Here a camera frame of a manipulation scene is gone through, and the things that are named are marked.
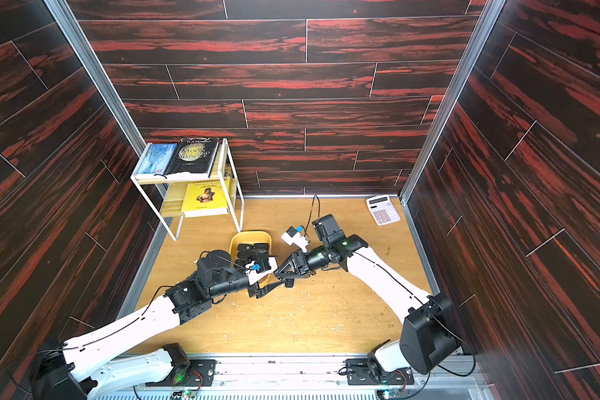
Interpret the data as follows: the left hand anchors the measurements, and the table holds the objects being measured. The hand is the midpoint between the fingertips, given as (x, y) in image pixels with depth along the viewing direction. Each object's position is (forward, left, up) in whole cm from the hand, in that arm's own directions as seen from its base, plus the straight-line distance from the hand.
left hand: (279, 267), depth 70 cm
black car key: (+21, +17, -22) cm, 35 cm away
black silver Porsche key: (+22, +11, -23) cm, 33 cm away
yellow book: (+33, +32, -5) cm, 46 cm away
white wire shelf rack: (+36, +48, -9) cm, 60 cm away
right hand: (0, -1, -3) cm, 3 cm away
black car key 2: (+6, -2, -23) cm, 23 cm away
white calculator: (+42, -43, -21) cm, 64 cm away
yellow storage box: (+24, +18, -19) cm, 35 cm away
